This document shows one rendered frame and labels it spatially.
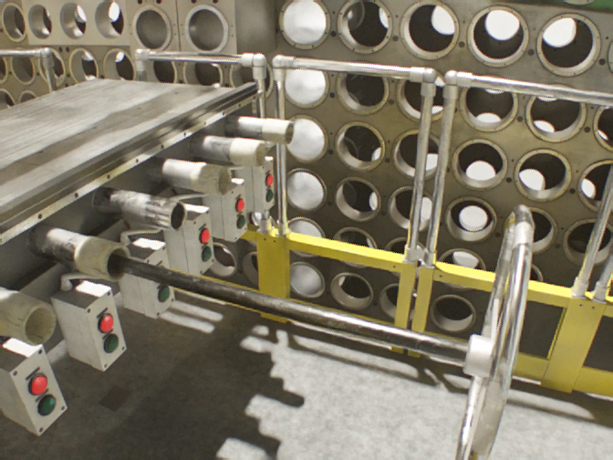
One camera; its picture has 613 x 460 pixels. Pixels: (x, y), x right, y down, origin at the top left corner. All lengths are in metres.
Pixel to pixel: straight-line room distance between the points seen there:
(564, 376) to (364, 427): 0.71
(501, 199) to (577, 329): 0.88
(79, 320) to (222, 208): 0.52
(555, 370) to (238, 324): 1.18
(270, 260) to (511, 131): 1.18
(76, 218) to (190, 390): 0.93
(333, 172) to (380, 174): 0.25
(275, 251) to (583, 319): 1.06
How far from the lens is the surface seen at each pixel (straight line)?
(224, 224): 1.32
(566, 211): 2.46
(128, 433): 1.72
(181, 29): 2.29
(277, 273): 1.88
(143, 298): 1.09
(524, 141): 2.33
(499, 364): 0.47
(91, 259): 0.84
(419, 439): 1.66
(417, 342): 0.65
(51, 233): 0.93
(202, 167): 1.09
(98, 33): 3.09
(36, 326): 0.80
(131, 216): 0.99
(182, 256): 1.21
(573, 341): 1.80
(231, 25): 2.15
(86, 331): 0.97
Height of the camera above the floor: 1.29
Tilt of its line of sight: 29 degrees down
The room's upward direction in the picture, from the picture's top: straight up
